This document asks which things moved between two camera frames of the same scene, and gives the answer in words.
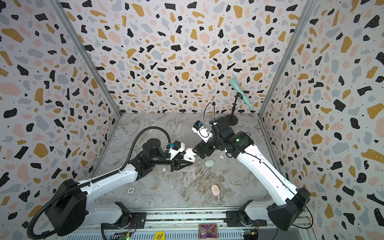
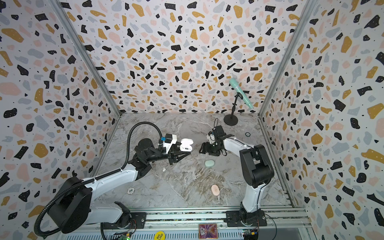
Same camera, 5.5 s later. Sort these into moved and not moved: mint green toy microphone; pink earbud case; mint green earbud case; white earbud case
Moved: white earbud case
Not moved: pink earbud case; mint green toy microphone; mint green earbud case
